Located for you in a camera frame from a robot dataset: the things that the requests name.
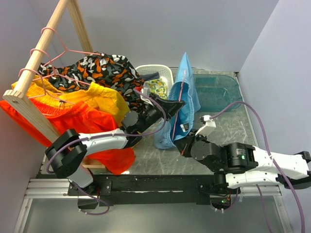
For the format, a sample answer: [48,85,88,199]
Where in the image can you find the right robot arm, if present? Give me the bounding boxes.
[174,130,311,194]

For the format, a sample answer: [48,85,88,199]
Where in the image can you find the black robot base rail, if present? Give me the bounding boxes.
[67,173,241,209]

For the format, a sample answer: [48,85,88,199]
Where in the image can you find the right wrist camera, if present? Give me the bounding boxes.
[195,115,216,137]

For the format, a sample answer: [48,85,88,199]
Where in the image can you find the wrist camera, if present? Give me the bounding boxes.
[195,115,216,137]
[136,86,153,105]

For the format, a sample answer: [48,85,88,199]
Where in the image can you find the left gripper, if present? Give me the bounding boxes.
[137,95,186,133]

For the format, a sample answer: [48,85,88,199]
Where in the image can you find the white perforated plastic basket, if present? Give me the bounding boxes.
[136,65,174,97]

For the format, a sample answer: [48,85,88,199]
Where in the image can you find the lemon print cloth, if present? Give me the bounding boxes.
[145,77,168,99]

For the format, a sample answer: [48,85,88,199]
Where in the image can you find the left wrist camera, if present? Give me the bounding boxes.
[136,86,153,105]

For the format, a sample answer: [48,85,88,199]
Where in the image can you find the pink wire hanger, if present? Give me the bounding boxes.
[30,49,90,95]
[171,69,187,141]
[18,67,76,115]
[41,27,101,65]

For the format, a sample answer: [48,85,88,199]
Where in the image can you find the teal translucent plastic bin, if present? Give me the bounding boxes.
[194,74,242,113]

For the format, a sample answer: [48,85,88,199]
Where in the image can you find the light blue shorts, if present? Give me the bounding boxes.
[153,52,201,150]

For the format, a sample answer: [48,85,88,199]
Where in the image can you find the yellow shorts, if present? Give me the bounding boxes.
[11,75,143,136]

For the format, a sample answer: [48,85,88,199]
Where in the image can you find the wooden clothes rack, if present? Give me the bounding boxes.
[1,0,105,169]

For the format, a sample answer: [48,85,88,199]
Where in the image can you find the black orange camouflage shorts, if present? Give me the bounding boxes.
[36,51,146,110]

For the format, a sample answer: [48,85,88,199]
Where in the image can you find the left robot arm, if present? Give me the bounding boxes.
[45,93,185,195]

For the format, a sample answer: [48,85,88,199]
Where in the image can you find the dark grey cloth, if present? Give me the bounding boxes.
[141,72,160,82]

